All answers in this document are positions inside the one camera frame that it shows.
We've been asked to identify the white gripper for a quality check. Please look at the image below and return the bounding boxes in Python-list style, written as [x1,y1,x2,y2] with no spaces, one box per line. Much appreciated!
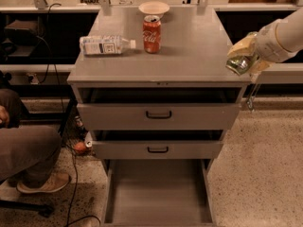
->
[227,19,296,74]

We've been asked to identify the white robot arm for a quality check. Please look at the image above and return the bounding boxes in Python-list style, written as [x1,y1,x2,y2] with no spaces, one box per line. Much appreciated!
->
[226,9,303,76]

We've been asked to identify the grey top drawer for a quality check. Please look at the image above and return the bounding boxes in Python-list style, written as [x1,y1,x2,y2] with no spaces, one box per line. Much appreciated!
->
[78,88,240,131]

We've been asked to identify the grey drawer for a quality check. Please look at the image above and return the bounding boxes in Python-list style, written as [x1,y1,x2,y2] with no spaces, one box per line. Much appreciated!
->
[78,88,240,131]
[102,159,217,227]
[92,130,223,160]

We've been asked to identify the grey drawer cabinet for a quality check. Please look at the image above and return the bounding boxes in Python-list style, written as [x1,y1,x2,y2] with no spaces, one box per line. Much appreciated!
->
[66,5,252,168]

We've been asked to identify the red cola can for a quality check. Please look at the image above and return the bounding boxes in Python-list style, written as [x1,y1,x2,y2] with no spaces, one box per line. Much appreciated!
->
[142,15,161,53]

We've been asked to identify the grey middle drawer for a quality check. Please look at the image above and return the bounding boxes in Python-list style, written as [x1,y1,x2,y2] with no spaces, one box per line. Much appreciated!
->
[92,130,223,160]

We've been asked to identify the grey bottom drawer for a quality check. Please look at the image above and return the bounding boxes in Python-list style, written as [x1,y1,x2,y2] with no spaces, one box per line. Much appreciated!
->
[102,159,217,227]

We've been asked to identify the person's hand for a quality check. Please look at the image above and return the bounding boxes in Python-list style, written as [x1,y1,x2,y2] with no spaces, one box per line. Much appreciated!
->
[0,106,9,128]

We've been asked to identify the white bowl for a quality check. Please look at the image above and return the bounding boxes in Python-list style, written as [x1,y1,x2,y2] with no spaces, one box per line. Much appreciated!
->
[138,1,169,18]

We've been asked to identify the clear plastic water bottle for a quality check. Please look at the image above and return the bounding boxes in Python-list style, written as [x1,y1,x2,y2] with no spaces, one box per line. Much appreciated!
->
[80,35,136,56]

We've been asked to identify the orange ball on floor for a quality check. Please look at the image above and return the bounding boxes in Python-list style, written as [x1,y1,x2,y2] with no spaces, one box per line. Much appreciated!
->
[73,142,87,155]

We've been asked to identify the tan shoe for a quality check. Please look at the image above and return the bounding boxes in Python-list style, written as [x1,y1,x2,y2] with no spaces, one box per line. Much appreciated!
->
[16,172,70,194]

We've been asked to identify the seated person's legs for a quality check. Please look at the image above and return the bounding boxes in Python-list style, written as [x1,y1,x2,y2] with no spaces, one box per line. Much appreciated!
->
[0,89,61,187]

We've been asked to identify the black chair base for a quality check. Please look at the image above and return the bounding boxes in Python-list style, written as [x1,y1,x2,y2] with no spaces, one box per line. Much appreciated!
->
[0,200,54,218]

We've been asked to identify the black floor cable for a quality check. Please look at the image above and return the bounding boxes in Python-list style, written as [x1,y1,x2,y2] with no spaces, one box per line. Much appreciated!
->
[37,3,102,227]

